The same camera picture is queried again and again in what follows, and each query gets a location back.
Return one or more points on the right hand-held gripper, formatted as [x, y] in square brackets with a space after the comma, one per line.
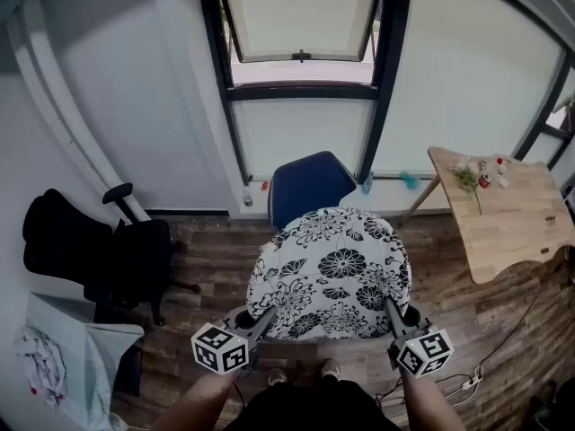
[424, 350]

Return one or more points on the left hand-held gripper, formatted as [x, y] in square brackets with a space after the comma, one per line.
[220, 348]

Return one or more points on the black and white floral cushion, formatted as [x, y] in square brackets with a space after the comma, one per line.
[332, 263]

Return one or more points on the blue fabric chair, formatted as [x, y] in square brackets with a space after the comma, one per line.
[310, 187]

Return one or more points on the person's left forearm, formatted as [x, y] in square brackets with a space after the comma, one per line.
[202, 402]

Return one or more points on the person's right forearm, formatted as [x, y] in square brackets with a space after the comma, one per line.
[427, 402]

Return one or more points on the black office chair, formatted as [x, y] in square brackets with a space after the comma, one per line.
[67, 240]

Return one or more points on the person's left shoe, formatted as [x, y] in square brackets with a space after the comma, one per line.
[277, 377]

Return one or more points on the person's shoe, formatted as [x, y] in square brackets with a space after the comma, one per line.
[330, 368]
[277, 377]

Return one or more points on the person's right shoe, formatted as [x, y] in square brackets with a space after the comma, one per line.
[330, 368]

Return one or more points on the person's black clothing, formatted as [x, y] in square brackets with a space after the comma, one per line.
[310, 407]

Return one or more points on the white power strip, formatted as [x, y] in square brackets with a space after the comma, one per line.
[471, 381]

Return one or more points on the clear plastic bottle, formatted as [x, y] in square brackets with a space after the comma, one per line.
[247, 196]

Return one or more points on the bluish plastic bottle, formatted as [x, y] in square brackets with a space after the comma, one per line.
[367, 186]

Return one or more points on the teal fluffy item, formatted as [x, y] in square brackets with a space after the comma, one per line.
[411, 180]

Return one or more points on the light wooden table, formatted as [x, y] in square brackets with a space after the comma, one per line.
[507, 222]

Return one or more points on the small red can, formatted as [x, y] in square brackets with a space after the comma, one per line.
[484, 181]

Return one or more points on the small white packet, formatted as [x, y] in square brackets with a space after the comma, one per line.
[502, 182]

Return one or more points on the white cloth pile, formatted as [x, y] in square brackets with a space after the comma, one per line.
[90, 375]

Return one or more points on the black round container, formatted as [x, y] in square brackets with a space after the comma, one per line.
[554, 411]

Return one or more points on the small white red-capped bottle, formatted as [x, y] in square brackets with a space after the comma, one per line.
[501, 162]

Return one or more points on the crumpled white paper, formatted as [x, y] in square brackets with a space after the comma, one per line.
[42, 366]

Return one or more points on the open window sash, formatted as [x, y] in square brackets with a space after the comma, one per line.
[301, 11]

